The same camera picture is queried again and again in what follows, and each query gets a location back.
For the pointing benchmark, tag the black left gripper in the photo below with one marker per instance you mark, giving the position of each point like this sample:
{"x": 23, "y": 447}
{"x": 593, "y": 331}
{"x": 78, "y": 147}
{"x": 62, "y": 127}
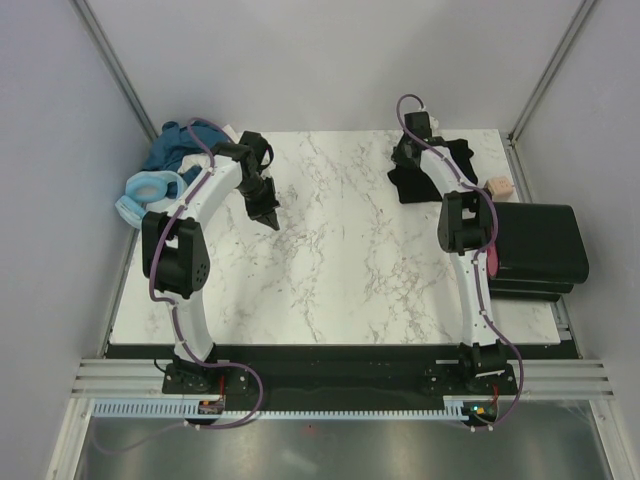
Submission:
{"x": 265, "y": 213}

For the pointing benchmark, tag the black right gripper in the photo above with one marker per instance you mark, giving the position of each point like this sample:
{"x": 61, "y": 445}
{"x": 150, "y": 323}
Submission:
{"x": 397, "y": 158}

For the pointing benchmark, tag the blue t shirt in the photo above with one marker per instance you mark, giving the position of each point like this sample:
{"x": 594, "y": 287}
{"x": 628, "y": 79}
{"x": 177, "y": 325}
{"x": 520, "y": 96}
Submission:
{"x": 175, "y": 142}

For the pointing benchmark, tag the black and pink drawer box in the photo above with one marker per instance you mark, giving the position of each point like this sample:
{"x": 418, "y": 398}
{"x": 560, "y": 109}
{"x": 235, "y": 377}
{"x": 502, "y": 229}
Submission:
{"x": 540, "y": 252}

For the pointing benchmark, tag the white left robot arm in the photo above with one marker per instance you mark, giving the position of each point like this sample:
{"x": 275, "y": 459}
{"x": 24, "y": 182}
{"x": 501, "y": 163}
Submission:
{"x": 174, "y": 250}

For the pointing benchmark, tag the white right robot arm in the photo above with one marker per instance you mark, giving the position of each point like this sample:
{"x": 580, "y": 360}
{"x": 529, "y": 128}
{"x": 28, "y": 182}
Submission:
{"x": 467, "y": 226}

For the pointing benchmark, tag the pink foam cube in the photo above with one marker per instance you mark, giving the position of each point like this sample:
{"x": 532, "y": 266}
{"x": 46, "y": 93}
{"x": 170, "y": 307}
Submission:
{"x": 500, "y": 188}

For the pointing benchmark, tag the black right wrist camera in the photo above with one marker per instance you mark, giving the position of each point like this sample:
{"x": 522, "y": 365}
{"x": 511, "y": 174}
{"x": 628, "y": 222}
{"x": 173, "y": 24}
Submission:
{"x": 420, "y": 124}

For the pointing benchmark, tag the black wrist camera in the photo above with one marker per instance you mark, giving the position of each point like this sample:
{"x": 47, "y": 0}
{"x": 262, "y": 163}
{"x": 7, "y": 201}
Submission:
{"x": 420, "y": 124}
{"x": 261, "y": 148}

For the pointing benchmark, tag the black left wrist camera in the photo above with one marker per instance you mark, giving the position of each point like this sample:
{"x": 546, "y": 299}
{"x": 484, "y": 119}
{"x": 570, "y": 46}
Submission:
{"x": 261, "y": 148}

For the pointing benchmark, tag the light blue ring toy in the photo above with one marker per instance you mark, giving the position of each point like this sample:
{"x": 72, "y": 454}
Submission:
{"x": 148, "y": 189}

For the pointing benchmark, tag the aluminium frame rail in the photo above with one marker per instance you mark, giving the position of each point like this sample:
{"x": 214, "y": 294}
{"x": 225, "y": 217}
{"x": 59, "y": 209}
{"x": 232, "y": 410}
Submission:
{"x": 542, "y": 379}

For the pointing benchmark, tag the white slotted cable duct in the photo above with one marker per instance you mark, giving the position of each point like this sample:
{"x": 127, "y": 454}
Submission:
{"x": 443, "y": 409}

